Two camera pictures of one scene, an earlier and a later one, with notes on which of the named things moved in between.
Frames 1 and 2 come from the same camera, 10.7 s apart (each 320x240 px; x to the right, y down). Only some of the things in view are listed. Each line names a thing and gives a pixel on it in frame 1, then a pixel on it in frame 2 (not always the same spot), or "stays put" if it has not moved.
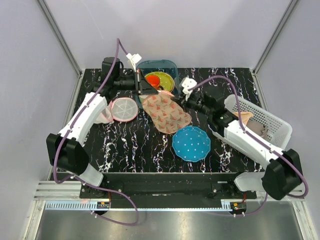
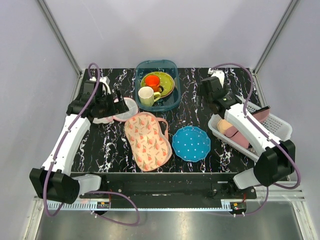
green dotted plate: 166,81 stays put
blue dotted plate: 191,143 stays put
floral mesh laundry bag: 166,112 -> 147,137
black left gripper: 146,88 -> 112,111
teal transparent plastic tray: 167,66 stays put
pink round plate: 120,109 stays put
